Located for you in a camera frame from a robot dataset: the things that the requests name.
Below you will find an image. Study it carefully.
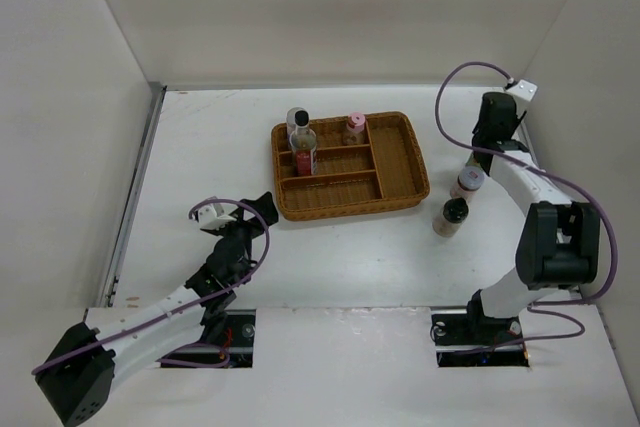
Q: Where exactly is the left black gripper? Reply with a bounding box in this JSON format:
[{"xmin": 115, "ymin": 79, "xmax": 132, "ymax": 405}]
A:
[{"xmin": 211, "ymin": 192, "xmax": 276, "ymax": 254}]

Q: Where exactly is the tall dark vinegar bottle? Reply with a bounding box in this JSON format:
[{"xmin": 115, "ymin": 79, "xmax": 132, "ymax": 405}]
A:
[{"xmin": 289, "ymin": 109, "xmax": 317, "ymax": 176}]

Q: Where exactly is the silver-lid jar with blue label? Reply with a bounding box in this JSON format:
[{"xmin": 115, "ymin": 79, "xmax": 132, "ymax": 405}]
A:
[{"xmin": 286, "ymin": 107, "xmax": 303, "ymax": 139}]

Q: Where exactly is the black-cap small pepper bottle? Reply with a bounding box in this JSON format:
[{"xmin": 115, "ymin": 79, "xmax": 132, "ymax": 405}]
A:
[{"xmin": 432, "ymin": 197, "xmax": 469, "ymax": 238}]

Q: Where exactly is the pink-cap clear spice bottle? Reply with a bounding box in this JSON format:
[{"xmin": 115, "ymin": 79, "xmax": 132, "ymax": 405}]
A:
[{"xmin": 342, "ymin": 112, "xmax": 366, "ymax": 145}]

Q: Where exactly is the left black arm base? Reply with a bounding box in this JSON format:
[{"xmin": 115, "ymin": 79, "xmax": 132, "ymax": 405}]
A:
[{"xmin": 159, "ymin": 310, "xmax": 257, "ymax": 369}]

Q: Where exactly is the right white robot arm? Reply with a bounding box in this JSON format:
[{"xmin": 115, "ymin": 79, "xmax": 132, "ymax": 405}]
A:
[{"xmin": 463, "ymin": 92, "xmax": 600, "ymax": 343}]

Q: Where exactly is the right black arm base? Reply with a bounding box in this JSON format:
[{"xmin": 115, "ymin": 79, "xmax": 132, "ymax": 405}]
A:
[{"xmin": 430, "ymin": 307, "xmax": 529, "ymax": 368}]

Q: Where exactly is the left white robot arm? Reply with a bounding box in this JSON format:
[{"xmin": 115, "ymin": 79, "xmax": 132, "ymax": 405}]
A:
[{"xmin": 32, "ymin": 192, "xmax": 279, "ymax": 426}]

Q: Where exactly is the brown wicker divided basket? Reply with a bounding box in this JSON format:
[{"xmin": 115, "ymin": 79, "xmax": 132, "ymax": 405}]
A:
[{"xmin": 271, "ymin": 112, "xmax": 430, "ymax": 221}]

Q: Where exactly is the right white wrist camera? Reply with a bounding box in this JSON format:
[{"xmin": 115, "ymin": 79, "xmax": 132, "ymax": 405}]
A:
[{"xmin": 503, "ymin": 78, "xmax": 538, "ymax": 104}]

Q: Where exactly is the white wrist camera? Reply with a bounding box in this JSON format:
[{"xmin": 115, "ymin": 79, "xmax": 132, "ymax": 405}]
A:
[
  {"xmin": 188, "ymin": 197, "xmax": 234, "ymax": 231},
  {"xmin": 503, "ymin": 78, "xmax": 538, "ymax": 104}
]

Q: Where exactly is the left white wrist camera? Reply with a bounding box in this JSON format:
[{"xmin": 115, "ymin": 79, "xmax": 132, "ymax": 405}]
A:
[{"xmin": 188, "ymin": 197, "xmax": 234, "ymax": 231}]

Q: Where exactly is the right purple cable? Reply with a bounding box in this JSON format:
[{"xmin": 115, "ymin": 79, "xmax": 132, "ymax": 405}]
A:
[{"xmin": 434, "ymin": 61, "xmax": 619, "ymax": 353}]

